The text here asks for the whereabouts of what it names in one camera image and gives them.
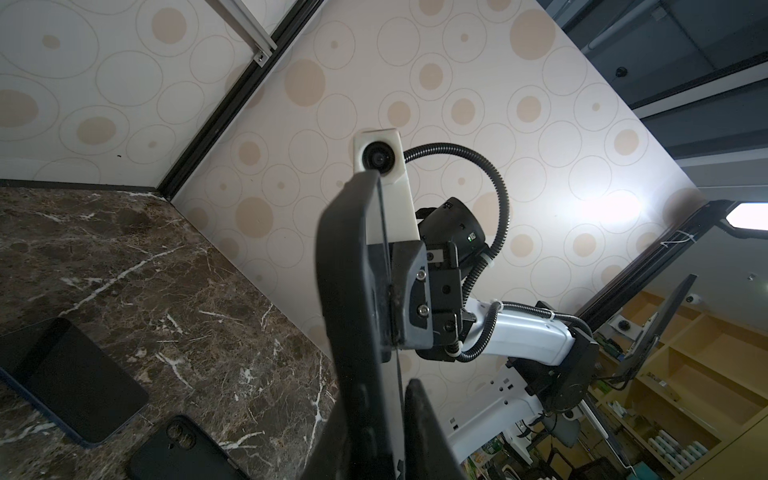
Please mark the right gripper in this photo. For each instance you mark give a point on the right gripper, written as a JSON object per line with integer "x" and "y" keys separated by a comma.
{"x": 426, "y": 299}

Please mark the blue phone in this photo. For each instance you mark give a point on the blue phone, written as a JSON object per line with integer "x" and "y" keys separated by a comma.
{"x": 61, "y": 372}

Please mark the right black corner post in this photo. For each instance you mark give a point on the right black corner post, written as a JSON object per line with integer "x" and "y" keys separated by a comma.
{"x": 235, "y": 100}

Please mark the ceiling light strip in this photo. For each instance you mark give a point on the ceiling light strip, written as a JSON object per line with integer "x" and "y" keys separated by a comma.
{"x": 749, "y": 216}

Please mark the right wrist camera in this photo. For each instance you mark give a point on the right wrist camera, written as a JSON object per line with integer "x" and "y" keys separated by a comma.
{"x": 382, "y": 151}

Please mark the monitor on stand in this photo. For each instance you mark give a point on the monitor on stand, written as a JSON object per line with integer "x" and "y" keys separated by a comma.
{"x": 645, "y": 337}

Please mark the horizontal aluminium rail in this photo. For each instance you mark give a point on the horizontal aluminium rail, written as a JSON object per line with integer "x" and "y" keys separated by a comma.
{"x": 239, "y": 17}

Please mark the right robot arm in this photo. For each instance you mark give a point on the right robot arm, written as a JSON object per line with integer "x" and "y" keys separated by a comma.
{"x": 548, "y": 354}

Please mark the black phone case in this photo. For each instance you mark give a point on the black phone case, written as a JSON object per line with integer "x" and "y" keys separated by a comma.
{"x": 379, "y": 427}
{"x": 181, "y": 449}

